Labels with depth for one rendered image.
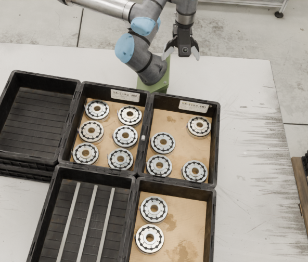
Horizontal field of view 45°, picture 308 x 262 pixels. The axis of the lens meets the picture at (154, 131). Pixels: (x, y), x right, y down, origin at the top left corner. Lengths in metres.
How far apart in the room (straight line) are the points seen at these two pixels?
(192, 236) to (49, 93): 0.87
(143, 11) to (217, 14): 2.19
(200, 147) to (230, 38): 1.83
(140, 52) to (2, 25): 1.84
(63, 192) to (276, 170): 0.95
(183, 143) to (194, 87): 0.44
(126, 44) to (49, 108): 0.43
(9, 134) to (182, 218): 0.78
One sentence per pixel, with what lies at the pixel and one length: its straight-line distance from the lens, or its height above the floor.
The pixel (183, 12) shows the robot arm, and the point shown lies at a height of 1.31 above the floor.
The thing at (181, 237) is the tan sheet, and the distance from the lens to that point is 1.42.
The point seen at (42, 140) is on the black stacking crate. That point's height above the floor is 0.83.
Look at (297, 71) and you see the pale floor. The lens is 3.24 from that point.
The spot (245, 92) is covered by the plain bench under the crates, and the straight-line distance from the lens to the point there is 1.98.
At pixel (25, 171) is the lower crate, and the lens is 1.57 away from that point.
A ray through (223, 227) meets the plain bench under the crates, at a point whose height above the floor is 0.70.
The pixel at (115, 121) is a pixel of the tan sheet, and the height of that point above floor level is 0.83.
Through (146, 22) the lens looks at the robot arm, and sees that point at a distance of 1.31.
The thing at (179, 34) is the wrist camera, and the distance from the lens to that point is 1.42.
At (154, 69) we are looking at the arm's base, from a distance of 1.71.
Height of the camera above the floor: 2.18
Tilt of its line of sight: 58 degrees down
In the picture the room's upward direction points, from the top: 9 degrees clockwise
